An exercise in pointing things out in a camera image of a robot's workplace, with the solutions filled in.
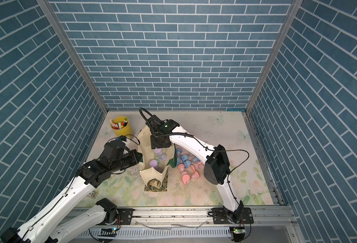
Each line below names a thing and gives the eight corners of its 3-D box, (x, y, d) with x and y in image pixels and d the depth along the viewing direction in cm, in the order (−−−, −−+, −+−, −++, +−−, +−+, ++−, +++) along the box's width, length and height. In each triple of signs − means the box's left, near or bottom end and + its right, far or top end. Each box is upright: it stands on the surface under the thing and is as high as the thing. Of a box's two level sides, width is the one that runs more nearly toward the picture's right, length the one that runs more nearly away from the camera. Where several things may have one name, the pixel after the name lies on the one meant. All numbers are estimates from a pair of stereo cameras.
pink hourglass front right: (190, 178, 86) (190, 177, 85) (190, 166, 91) (190, 165, 90) (203, 178, 86) (203, 177, 85) (202, 166, 91) (202, 165, 90)
